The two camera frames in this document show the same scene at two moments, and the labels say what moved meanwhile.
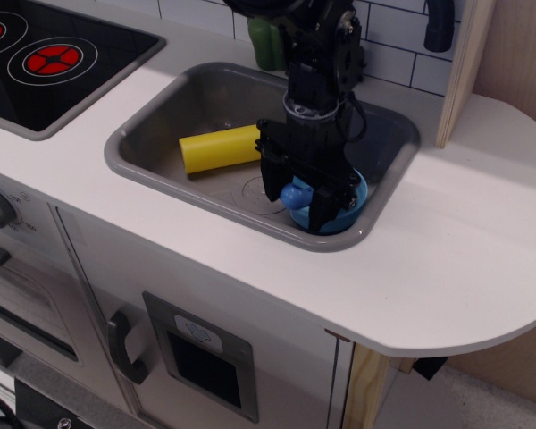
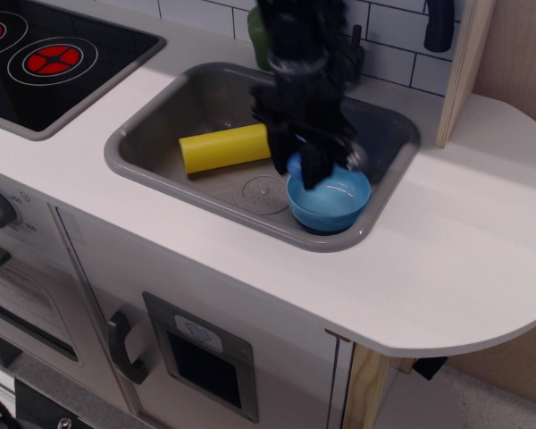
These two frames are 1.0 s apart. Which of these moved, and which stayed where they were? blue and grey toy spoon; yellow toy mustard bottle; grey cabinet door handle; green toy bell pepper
Moved: blue and grey toy spoon
Stayed: yellow toy mustard bottle; green toy bell pepper; grey cabinet door handle
